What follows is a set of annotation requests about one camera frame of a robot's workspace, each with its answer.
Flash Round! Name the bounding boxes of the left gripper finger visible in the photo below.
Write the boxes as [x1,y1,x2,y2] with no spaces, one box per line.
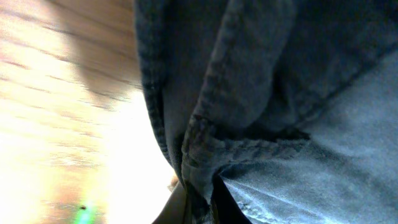
[152,182,190,224]

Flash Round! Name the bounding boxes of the navy blue shorts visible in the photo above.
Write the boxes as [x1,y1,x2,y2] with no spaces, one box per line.
[134,0,397,223]

